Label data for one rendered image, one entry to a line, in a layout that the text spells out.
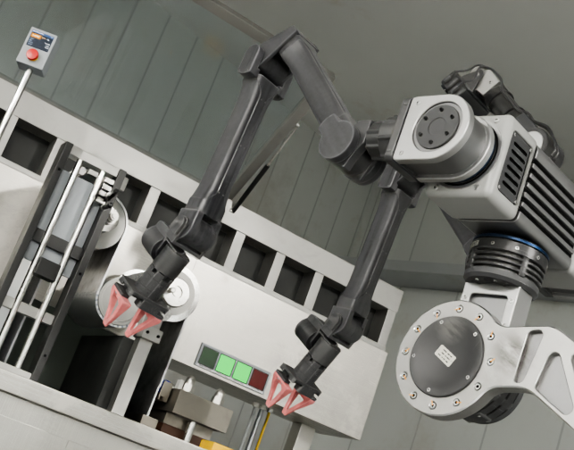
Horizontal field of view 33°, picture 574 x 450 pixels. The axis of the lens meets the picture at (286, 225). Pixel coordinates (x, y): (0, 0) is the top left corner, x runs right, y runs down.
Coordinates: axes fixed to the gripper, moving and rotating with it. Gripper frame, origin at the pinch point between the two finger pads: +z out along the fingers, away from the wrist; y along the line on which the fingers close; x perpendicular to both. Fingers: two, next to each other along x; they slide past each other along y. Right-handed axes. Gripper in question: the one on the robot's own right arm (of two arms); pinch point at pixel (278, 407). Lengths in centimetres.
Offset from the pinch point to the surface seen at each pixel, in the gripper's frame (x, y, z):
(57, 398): -6, 46, 22
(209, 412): -21.5, -4.7, 17.1
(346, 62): -238, -130, -88
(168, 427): -24.6, 0.0, 26.7
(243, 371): -55, -37, 15
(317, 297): -73, -58, -13
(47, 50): -75, 64, -28
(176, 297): -39.2, 12.9, 0.3
